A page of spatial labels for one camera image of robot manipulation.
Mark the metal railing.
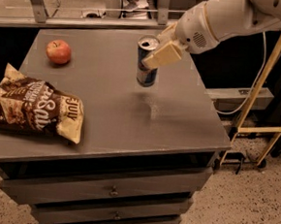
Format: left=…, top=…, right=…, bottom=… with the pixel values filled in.
left=0, top=0, right=185, bottom=28

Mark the white cable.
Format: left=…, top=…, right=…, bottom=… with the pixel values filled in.
left=212, top=27, right=268, bottom=118

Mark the top drawer front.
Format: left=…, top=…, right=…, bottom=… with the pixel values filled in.
left=0, top=167, right=212, bottom=205

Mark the red apple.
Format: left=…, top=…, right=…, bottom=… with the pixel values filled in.
left=46, top=39, right=72, bottom=65

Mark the middle drawer front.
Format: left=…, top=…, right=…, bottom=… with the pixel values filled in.
left=31, top=197, right=193, bottom=224

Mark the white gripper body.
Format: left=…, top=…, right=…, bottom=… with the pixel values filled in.
left=174, top=1, right=219, bottom=54

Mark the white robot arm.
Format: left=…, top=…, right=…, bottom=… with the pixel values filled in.
left=142, top=0, right=281, bottom=69

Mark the brown chips bag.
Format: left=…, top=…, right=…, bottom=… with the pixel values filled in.
left=0, top=64, right=84, bottom=144

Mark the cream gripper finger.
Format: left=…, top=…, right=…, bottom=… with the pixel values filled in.
left=142, top=42, right=184, bottom=69
left=157, top=23, right=176, bottom=45

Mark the grey drawer cabinet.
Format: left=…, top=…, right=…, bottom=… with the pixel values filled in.
left=0, top=16, right=240, bottom=224

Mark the blue silver redbull can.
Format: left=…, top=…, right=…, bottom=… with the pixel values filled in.
left=137, top=35, right=160, bottom=87

